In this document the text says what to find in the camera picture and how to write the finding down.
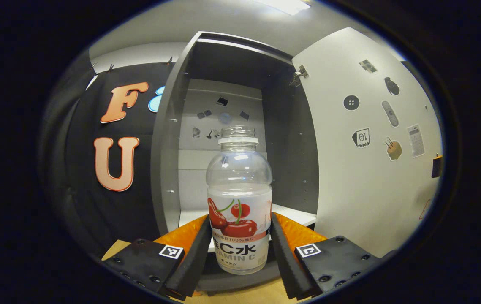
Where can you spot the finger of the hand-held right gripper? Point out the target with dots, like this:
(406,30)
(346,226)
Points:
(436,166)

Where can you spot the metal door hinge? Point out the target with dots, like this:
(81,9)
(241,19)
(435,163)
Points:
(299,75)

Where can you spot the wide ceiling light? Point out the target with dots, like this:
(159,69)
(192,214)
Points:
(284,5)

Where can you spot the clear bottle with cherry label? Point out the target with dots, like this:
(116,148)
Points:
(239,181)

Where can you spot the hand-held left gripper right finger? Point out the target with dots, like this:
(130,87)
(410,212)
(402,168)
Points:
(286,266)

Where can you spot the white cabinet door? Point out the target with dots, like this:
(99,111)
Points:
(350,190)

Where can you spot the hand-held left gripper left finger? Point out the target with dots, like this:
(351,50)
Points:
(194,266)

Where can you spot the grey cabinet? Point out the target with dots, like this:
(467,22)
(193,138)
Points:
(291,147)

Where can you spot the black backdrop cloth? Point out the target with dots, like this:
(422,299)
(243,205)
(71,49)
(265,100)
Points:
(84,211)

